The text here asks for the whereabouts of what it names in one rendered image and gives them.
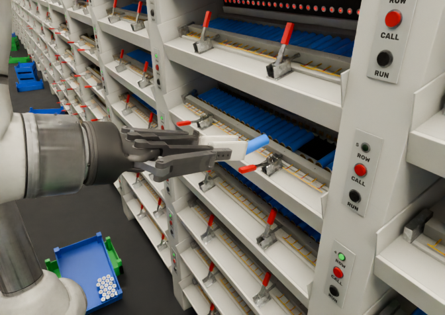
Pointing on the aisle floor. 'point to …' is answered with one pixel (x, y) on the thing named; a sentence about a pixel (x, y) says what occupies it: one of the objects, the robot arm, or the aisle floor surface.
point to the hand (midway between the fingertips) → (222, 147)
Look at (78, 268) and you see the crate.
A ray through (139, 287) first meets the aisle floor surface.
